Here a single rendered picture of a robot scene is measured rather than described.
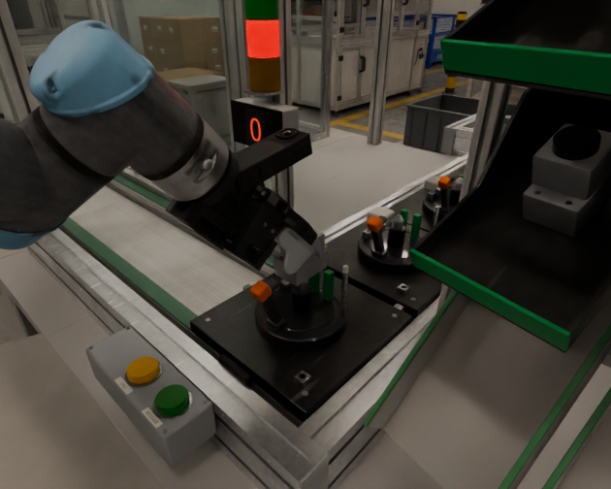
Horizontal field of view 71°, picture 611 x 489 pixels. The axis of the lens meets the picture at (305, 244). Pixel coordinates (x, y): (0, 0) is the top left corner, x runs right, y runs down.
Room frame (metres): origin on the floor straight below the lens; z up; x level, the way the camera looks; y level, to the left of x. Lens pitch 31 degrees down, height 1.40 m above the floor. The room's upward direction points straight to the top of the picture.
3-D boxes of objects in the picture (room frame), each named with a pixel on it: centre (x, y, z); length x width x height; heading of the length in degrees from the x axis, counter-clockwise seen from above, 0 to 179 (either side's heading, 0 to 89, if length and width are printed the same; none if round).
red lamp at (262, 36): (0.71, 0.06, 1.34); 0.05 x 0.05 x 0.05
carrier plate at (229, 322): (0.50, 0.01, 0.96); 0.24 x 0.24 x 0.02; 47
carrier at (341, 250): (0.69, -0.17, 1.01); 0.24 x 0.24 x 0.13; 47
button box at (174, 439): (0.40, 0.21, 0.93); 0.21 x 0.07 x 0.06; 47
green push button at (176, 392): (0.35, 0.16, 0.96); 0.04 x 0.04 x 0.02
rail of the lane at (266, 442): (0.57, 0.31, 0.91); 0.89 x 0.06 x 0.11; 47
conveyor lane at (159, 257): (0.72, 0.21, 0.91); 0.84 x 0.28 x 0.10; 47
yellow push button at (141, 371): (0.40, 0.21, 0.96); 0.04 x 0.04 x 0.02
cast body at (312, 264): (0.51, 0.00, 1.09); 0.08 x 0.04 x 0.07; 137
